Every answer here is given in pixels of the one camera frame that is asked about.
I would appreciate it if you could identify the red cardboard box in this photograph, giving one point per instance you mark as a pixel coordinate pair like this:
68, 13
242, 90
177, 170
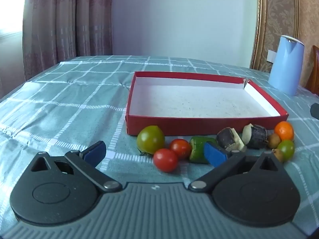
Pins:
199, 104

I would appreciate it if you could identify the red cherry tomato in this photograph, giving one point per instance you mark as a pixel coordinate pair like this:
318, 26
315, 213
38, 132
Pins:
165, 159
180, 148

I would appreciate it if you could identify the pink patterned curtain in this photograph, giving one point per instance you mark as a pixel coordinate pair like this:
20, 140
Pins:
67, 25

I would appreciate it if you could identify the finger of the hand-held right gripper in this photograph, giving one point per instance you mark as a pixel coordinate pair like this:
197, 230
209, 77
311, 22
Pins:
315, 111

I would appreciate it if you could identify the gold ornate frame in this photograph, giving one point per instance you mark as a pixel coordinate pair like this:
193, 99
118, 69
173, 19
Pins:
259, 29

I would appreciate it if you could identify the dark eggplant piece left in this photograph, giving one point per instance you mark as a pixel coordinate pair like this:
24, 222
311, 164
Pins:
228, 138

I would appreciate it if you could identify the orange tangerine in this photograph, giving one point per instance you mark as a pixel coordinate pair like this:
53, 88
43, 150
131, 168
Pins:
284, 130

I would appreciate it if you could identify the dark eggplant piece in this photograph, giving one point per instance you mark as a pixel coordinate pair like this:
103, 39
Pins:
256, 135
228, 138

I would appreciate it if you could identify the green cucumber piece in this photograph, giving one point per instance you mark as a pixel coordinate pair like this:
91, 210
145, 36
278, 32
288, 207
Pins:
198, 149

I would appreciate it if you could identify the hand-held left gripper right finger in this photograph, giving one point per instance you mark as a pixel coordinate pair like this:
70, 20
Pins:
214, 155

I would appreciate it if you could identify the large green tomato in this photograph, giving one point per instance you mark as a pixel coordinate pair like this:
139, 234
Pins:
150, 139

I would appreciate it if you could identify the dark eggplant piece right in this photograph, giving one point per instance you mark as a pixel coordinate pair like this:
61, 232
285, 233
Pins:
256, 135

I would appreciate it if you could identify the white wall switch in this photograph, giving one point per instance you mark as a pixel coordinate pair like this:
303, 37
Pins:
271, 56

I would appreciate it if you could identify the small green tomato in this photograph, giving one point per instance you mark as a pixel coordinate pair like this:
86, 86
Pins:
287, 149

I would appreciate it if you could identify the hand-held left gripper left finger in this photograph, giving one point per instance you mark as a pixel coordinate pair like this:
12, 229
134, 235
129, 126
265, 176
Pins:
96, 152

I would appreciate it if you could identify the wooden chair back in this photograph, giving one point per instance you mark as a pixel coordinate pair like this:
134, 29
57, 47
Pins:
314, 69

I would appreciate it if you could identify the light blue kettle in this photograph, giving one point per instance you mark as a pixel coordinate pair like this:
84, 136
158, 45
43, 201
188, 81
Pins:
286, 64

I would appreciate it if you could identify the brown longan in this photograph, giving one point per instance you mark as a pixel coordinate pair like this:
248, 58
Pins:
273, 139
278, 155

